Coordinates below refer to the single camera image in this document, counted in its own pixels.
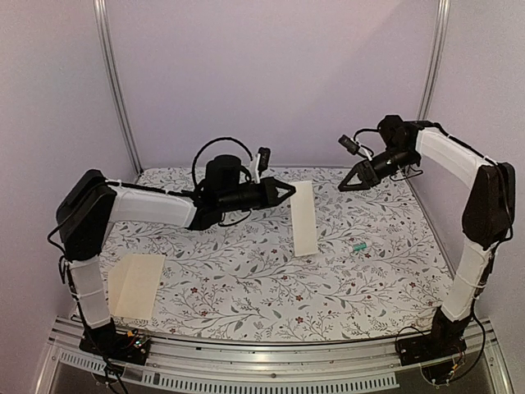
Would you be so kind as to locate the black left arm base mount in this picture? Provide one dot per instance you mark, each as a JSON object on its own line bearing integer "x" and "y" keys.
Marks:
{"x": 131, "y": 347}

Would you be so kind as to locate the cream paper envelope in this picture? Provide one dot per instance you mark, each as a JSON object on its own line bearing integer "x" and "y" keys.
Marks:
{"x": 132, "y": 285}

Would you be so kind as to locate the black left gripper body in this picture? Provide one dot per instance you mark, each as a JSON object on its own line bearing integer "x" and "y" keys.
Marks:
{"x": 234, "y": 201}

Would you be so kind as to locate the front aluminium rail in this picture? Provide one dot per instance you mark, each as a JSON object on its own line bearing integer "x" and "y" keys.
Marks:
{"x": 195, "y": 365}

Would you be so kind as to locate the cream letter paper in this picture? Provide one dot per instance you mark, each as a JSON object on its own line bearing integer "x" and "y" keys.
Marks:
{"x": 303, "y": 218}

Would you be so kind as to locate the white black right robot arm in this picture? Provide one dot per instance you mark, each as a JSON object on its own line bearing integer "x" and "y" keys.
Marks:
{"x": 488, "y": 216}

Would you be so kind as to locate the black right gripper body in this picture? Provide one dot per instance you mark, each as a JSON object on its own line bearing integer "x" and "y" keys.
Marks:
{"x": 399, "y": 158}

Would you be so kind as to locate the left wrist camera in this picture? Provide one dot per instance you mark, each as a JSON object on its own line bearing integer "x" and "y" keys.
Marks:
{"x": 259, "y": 164}

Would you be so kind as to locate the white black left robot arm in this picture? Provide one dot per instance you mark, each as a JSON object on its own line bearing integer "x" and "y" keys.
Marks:
{"x": 86, "y": 216}

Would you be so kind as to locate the green white glue stick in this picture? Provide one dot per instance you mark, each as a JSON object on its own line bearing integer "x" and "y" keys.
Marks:
{"x": 360, "y": 246}

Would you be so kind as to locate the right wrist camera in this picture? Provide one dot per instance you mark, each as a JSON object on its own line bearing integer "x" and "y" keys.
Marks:
{"x": 355, "y": 148}

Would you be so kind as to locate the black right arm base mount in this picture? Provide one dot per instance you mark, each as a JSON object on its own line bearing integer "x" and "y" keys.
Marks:
{"x": 439, "y": 352}

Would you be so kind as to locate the left aluminium frame post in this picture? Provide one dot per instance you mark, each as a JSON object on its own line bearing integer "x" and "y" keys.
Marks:
{"x": 109, "y": 59}

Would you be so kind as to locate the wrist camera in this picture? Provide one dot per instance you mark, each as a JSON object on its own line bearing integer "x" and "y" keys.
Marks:
{"x": 259, "y": 164}
{"x": 355, "y": 148}

